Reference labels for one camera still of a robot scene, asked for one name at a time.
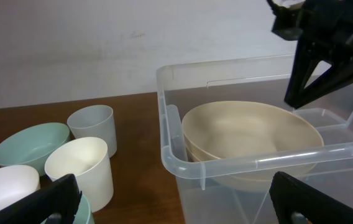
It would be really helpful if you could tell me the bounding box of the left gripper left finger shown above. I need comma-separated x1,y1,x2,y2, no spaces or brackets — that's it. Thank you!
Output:
0,174,82,224

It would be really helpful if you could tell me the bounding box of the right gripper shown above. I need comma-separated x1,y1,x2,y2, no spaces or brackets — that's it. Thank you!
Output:
267,0,353,109

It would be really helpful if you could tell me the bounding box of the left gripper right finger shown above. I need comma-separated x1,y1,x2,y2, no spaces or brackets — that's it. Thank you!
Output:
269,172,353,224

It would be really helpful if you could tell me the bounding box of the cream bowl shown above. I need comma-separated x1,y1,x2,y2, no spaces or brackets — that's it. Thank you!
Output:
185,137,316,192

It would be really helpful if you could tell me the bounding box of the beige bowl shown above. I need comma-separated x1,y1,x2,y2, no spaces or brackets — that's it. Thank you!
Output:
181,101,324,161

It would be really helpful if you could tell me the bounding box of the clear plastic storage container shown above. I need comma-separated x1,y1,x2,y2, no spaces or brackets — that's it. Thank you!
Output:
157,55,353,223

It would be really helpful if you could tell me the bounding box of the green cup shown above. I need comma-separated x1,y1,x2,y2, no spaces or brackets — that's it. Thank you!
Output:
39,193,96,224

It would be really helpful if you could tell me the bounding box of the cream cup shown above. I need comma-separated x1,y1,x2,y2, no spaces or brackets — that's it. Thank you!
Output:
44,137,114,212

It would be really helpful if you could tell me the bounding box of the light green small bowl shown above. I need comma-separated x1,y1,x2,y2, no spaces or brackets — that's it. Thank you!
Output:
0,123,71,176

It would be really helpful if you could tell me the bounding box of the white small bowl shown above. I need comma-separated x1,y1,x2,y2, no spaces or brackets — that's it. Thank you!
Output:
0,165,40,210

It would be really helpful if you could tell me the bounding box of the grey cup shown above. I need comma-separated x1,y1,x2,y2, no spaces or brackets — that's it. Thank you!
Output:
66,105,117,157

